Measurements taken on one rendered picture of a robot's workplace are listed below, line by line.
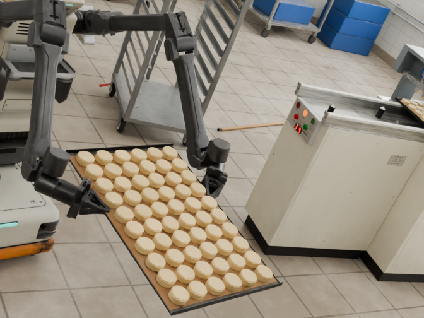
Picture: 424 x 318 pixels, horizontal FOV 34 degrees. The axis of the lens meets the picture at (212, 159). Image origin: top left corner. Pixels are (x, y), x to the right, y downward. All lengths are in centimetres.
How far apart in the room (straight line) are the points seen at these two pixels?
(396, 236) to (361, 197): 32
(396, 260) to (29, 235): 205
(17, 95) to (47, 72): 71
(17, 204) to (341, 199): 170
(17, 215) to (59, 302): 41
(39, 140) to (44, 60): 22
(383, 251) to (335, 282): 35
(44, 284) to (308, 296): 139
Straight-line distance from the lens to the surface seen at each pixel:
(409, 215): 394
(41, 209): 302
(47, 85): 195
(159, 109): 452
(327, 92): 370
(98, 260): 330
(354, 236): 403
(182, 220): 195
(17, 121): 267
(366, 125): 355
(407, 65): 417
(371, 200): 390
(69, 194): 187
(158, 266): 178
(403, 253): 403
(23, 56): 254
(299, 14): 768
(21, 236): 302
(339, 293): 385
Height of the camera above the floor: 202
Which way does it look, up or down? 27 degrees down
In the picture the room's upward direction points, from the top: 23 degrees clockwise
